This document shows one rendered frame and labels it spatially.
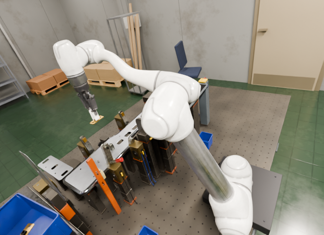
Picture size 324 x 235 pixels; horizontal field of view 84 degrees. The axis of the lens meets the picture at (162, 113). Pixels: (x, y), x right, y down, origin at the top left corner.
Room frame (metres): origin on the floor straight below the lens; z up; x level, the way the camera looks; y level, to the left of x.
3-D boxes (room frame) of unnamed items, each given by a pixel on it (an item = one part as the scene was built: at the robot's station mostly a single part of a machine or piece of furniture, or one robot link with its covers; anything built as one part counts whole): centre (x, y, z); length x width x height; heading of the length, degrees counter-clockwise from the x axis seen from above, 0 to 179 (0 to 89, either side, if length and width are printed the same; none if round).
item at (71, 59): (0.94, 0.39, 1.63); 0.13 x 0.11 x 0.16; 153
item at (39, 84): (5.68, 3.23, 0.20); 1.12 x 0.82 x 0.39; 137
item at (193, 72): (3.37, -0.68, 0.50); 0.58 x 0.55 x 1.00; 43
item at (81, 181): (1.22, 0.16, 1.00); 1.38 x 0.22 x 0.02; 142
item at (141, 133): (0.89, 0.14, 0.91); 0.07 x 0.05 x 0.42; 52
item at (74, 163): (0.91, 0.67, 0.84); 0.12 x 0.07 x 0.28; 52
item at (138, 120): (1.00, 0.07, 0.94); 0.18 x 0.13 x 0.49; 142
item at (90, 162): (0.66, 0.40, 0.95); 0.03 x 0.01 x 0.50; 142
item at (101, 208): (0.73, 0.55, 0.84); 0.12 x 0.05 x 0.29; 52
